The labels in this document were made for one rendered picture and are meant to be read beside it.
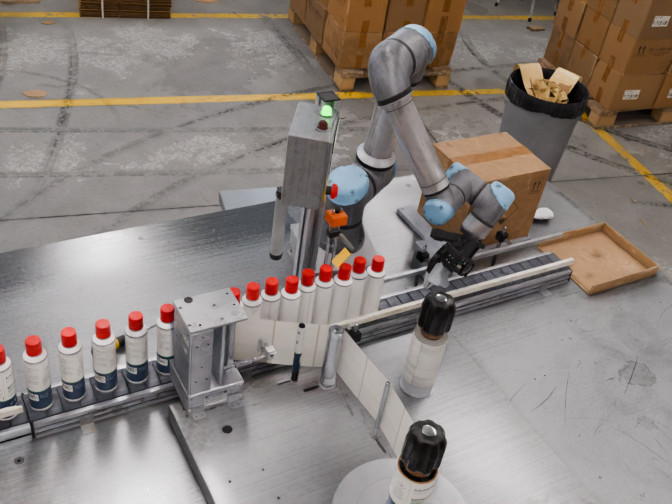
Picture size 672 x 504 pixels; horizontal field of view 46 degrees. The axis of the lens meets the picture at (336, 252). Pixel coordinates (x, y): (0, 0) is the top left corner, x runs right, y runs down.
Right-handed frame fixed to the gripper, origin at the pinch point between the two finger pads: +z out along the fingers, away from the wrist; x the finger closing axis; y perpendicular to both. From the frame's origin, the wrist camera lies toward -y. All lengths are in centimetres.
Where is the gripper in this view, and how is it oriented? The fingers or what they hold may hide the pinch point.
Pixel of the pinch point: (426, 283)
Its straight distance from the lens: 231.1
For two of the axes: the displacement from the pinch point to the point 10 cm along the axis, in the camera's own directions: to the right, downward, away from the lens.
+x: 6.9, 2.2, 6.9
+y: 4.7, 5.9, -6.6
